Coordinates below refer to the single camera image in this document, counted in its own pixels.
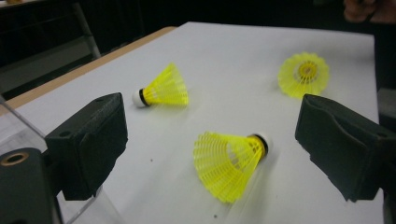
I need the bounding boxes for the yellow plastic shuttlecock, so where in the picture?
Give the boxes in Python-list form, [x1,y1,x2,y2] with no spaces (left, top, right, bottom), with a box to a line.
[132,62,190,108]
[277,51,331,100]
[192,131,271,204]

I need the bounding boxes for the white metal stand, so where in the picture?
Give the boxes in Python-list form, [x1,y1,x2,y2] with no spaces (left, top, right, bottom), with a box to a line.
[72,1,103,61]

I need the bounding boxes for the white table board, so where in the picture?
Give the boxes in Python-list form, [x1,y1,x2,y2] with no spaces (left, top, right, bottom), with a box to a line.
[0,21,386,224]

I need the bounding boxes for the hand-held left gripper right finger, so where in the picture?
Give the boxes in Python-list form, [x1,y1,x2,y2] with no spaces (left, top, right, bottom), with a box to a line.
[294,93,396,203]

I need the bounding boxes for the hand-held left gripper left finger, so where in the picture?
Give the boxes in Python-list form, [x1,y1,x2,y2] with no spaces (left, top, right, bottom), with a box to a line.
[45,91,129,202]

